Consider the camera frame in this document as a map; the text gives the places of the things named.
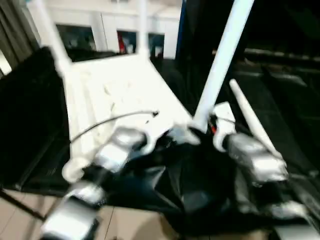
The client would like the black metal stand frame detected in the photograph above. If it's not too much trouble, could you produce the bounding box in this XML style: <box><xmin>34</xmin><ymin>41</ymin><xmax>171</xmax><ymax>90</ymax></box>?
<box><xmin>0</xmin><ymin>188</ymin><xmax>47</xmax><ymax>222</ymax></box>

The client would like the white glass-door cabinet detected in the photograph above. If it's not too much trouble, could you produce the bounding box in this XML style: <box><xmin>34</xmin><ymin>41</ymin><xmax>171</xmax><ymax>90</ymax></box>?
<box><xmin>27</xmin><ymin>0</ymin><xmax>183</xmax><ymax>60</ymax></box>

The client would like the white table top frame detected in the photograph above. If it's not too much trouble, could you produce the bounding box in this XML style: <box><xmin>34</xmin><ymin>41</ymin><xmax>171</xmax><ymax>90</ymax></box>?
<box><xmin>60</xmin><ymin>52</ymin><xmax>202</xmax><ymax>184</ymax></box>

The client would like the white plastic table leg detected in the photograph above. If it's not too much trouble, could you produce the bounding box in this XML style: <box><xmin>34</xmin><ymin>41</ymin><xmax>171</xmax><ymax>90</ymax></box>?
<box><xmin>191</xmin><ymin>0</ymin><xmax>256</xmax><ymax>132</ymax></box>
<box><xmin>36</xmin><ymin>0</ymin><xmax>74</xmax><ymax>76</ymax></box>
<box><xmin>229</xmin><ymin>78</ymin><xmax>279</xmax><ymax>157</ymax></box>
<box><xmin>136</xmin><ymin>0</ymin><xmax>151</xmax><ymax>59</ymax></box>

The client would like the black work mat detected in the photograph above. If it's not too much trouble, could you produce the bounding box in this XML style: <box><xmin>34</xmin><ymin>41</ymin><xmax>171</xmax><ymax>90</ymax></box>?
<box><xmin>0</xmin><ymin>45</ymin><xmax>320</xmax><ymax>236</ymax></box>

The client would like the black metal rail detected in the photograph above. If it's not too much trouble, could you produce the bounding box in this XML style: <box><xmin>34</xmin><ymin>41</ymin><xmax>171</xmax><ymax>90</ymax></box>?
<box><xmin>242</xmin><ymin>48</ymin><xmax>320</xmax><ymax>62</ymax></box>

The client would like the grey curtain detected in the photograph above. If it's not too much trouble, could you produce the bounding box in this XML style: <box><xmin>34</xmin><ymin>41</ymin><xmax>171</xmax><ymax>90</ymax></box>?
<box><xmin>0</xmin><ymin>0</ymin><xmax>42</xmax><ymax>68</ymax></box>

